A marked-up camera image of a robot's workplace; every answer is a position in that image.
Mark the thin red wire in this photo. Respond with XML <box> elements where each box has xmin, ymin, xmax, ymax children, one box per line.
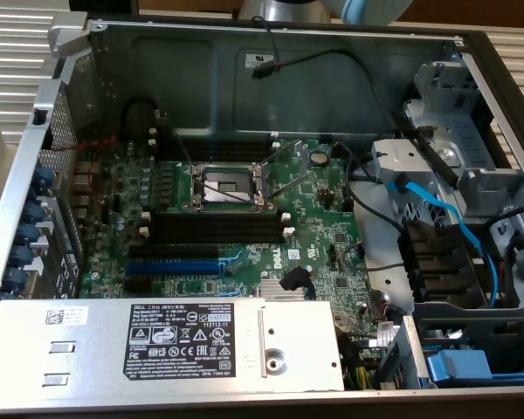
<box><xmin>47</xmin><ymin>134</ymin><xmax>120</xmax><ymax>207</ymax></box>

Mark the white barcode sticker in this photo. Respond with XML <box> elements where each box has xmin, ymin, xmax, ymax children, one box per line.
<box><xmin>41</xmin><ymin>306</ymin><xmax>90</xmax><ymax>326</ymax></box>

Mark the CPU socket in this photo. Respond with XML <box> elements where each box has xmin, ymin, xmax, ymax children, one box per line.
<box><xmin>186</xmin><ymin>161</ymin><xmax>275</xmax><ymax>214</ymax></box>

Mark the silver power supply unit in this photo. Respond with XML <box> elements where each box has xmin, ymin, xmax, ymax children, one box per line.
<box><xmin>0</xmin><ymin>298</ymin><xmax>346</xmax><ymax>394</ymax></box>

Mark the black wire with connector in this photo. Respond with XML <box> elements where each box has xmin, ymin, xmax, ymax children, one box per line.
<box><xmin>250</xmin><ymin>15</ymin><xmax>403</xmax><ymax>132</ymax></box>

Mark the thick black flat wire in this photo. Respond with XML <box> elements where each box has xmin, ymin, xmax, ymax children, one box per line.
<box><xmin>395</xmin><ymin>124</ymin><xmax>462</xmax><ymax>189</ymax></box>

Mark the blue plastic slot clip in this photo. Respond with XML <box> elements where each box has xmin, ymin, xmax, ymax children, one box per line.
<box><xmin>31</xmin><ymin>165</ymin><xmax>56</xmax><ymax>191</ymax></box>
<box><xmin>10</xmin><ymin>244</ymin><xmax>36</xmax><ymax>268</ymax></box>
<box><xmin>17</xmin><ymin>222</ymin><xmax>43</xmax><ymax>246</ymax></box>
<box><xmin>23</xmin><ymin>198</ymin><xmax>47</xmax><ymax>223</ymax></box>
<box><xmin>2</xmin><ymin>265</ymin><xmax>28</xmax><ymax>290</ymax></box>

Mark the white case wall label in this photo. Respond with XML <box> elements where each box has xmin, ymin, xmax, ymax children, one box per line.
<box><xmin>244</xmin><ymin>52</ymin><xmax>275</xmax><ymax>69</ymax></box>

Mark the blue plastic drive latch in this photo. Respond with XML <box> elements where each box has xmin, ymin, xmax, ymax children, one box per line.
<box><xmin>423</xmin><ymin>348</ymin><xmax>524</xmax><ymax>389</ymax></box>

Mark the silver finned chipset heatsink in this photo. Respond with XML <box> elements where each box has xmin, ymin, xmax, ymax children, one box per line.
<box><xmin>259</xmin><ymin>278</ymin><xmax>318</xmax><ymax>302</ymax></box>

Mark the silver metal disk bay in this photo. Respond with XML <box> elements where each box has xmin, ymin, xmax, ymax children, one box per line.
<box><xmin>370</xmin><ymin>60</ymin><xmax>524</xmax><ymax>306</ymax></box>

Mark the metal rear port block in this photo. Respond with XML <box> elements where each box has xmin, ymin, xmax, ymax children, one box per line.
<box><xmin>69</xmin><ymin>159</ymin><xmax>104</xmax><ymax>223</ymax></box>

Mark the thin black curved wire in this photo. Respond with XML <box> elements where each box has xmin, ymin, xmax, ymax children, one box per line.
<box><xmin>331</xmin><ymin>141</ymin><xmax>407</xmax><ymax>230</ymax></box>

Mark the thin locking lever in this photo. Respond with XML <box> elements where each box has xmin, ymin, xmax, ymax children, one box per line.
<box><xmin>268</xmin><ymin>172</ymin><xmax>310</xmax><ymax>200</ymax></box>

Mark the green Dell motherboard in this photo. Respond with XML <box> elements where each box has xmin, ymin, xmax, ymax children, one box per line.
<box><xmin>76</xmin><ymin>135</ymin><xmax>379</xmax><ymax>363</ymax></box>

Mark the silver case corner bracket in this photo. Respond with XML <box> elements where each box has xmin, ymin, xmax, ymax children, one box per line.
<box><xmin>47</xmin><ymin>11</ymin><xmax>93</xmax><ymax>60</ymax></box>

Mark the black plug on motherboard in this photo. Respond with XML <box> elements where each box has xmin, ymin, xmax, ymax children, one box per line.
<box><xmin>279</xmin><ymin>266</ymin><xmax>312</xmax><ymax>292</ymax></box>

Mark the blue flat data wire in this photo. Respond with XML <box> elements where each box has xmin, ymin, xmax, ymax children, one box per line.
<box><xmin>385</xmin><ymin>172</ymin><xmax>501</xmax><ymax>303</ymax></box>

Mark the yellow green wire bundle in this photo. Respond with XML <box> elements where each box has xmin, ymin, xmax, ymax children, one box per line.
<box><xmin>348</xmin><ymin>365</ymin><xmax>369</xmax><ymax>390</ymax></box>

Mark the black power supply label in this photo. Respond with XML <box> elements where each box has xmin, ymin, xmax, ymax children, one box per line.
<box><xmin>122</xmin><ymin>302</ymin><xmax>237</xmax><ymax>381</ymax></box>

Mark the black looped wire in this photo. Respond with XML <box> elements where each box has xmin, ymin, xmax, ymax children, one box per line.
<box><xmin>121</xmin><ymin>96</ymin><xmax>167</xmax><ymax>133</ymax></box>

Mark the long black expansion slot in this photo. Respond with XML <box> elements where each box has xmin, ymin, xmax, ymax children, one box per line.
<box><xmin>128</xmin><ymin>243</ymin><xmax>222</xmax><ymax>260</ymax></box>

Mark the black RAM slot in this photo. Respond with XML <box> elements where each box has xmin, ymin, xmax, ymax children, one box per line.
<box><xmin>149</xmin><ymin>138</ymin><xmax>283</xmax><ymax>163</ymax></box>
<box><xmin>137</xmin><ymin>224</ymin><xmax>295</xmax><ymax>246</ymax></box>
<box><xmin>149</xmin><ymin>127</ymin><xmax>281</xmax><ymax>152</ymax></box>
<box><xmin>140</xmin><ymin>210</ymin><xmax>293</xmax><ymax>230</ymax></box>

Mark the open grey PC case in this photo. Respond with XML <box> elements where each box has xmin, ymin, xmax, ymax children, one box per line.
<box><xmin>0</xmin><ymin>17</ymin><xmax>524</xmax><ymax>414</ymax></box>

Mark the blue expansion slot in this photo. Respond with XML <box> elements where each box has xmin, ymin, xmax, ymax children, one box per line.
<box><xmin>125</xmin><ymin>258</ymin><xmax>222</xmax><ymax>277</ymax></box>

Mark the short black expansion slot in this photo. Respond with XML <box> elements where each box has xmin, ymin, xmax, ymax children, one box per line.
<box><xmin>122</xmin><ymin>277</ymin><xmax>155</xmax><ymax>295</ymax></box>

